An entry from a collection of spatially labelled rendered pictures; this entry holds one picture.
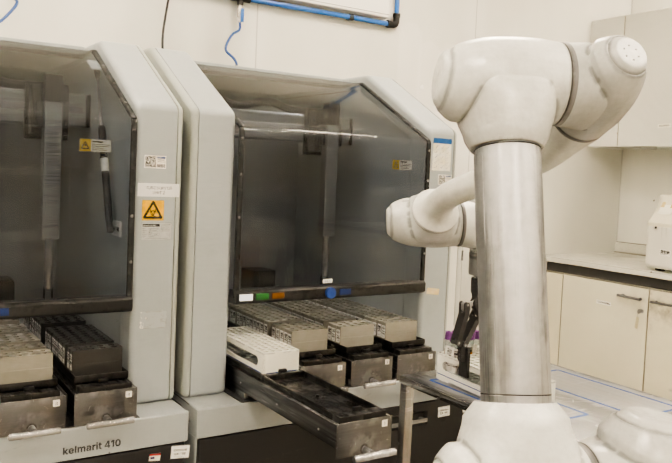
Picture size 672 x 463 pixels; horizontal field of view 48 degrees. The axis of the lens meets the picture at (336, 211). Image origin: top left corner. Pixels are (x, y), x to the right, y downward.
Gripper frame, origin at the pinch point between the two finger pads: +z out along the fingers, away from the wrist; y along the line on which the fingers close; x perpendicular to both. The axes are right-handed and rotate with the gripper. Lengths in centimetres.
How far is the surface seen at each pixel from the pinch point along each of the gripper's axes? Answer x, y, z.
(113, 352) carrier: 38, -75, 0
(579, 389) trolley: -8.3, 21.9, 5.4
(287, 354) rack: 28.9, -36.0, 1.6
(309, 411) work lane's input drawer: 3.8, -41.9, 7.2
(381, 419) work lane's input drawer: -5.8, -30.2, 7.2
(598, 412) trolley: -22.6, 12.8, 5.4
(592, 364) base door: 137, 183, 49
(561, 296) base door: 159, 181, 18
